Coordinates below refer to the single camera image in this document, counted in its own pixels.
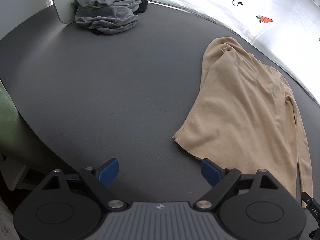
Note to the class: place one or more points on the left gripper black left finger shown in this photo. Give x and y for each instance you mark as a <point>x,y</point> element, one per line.
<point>87,189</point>

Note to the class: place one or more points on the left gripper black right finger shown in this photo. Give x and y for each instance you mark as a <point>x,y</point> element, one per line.
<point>233,190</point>

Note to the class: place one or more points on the beige long-sleeve shirt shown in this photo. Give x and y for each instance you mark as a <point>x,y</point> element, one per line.
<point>245,116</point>

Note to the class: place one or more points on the green fabric object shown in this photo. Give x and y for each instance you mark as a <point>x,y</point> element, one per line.
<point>18,141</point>

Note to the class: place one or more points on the grey crumpled garment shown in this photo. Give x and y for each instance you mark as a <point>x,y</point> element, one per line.
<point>107,16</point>

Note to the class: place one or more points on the white printed backdrop sheet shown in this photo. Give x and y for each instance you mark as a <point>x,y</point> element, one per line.
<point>286,31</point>

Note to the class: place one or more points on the black garment under grey one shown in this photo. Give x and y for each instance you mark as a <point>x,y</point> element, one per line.
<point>142,7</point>

